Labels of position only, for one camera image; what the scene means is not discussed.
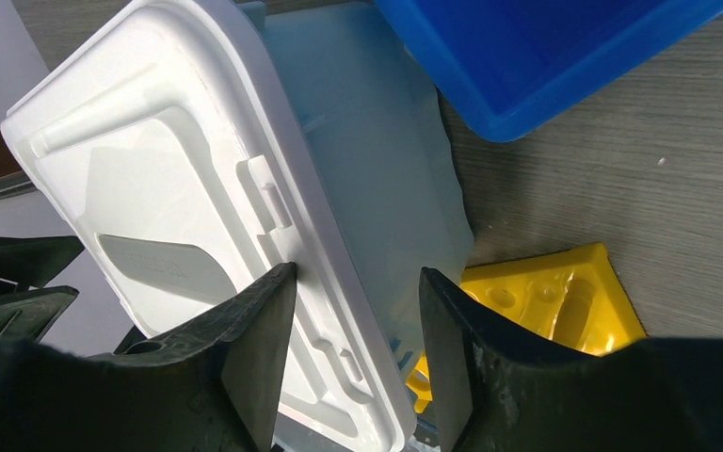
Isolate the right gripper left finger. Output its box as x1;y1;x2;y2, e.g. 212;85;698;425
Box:
0;263;297;451

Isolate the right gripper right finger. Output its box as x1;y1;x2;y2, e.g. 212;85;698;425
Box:
419;267;723;451

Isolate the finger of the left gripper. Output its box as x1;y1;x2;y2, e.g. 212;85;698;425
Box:
0;235;85;287
0;286;79;342

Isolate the white tub lid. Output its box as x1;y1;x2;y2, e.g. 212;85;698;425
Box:
1;1;415;451

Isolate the yellow test tube rack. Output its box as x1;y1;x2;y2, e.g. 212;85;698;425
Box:
405;241;649;416

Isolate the light green plastic tub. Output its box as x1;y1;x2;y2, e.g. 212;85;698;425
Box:
242;2;474;372

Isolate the blue divided plastic bin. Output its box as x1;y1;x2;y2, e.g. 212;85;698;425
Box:
378;0;723;143

